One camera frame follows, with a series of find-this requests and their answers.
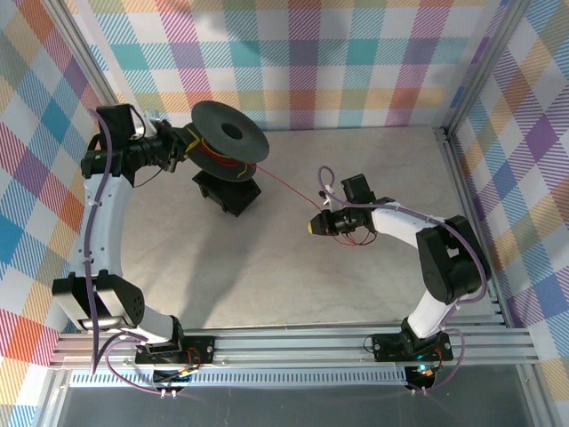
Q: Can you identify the thin yellow cable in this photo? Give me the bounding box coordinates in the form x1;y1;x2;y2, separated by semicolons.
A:
186;137;250;181

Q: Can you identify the thin red cable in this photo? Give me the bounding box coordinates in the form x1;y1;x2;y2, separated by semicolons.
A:
199;144;359;248

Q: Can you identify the black cable spool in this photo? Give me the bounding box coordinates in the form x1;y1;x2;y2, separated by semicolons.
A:
180;101;270;183

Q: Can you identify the black plastic box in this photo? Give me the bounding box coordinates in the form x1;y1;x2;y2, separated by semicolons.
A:
192;171;262;218

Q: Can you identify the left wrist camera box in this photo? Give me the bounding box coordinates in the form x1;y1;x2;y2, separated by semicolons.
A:
141;109;168;134

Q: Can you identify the aluminium corner post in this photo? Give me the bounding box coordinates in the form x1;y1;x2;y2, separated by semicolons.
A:
44;0;137;143
442;0;533;141

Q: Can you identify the aluminium side rail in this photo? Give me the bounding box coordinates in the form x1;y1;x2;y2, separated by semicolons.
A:
437;126;512;328

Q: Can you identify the aluminium frame rail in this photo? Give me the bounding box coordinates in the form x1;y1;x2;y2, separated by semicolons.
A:
48;326;541;370

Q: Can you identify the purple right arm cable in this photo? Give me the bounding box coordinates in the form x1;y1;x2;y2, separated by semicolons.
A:
316;166;488;395

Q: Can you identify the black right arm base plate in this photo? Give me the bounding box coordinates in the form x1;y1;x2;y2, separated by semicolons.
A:
372;331;454;362

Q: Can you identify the white slotted cable duct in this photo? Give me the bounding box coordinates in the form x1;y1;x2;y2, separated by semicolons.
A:
68;367;409;388

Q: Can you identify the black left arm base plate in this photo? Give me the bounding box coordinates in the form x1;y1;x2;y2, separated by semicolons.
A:
135;335;215;366

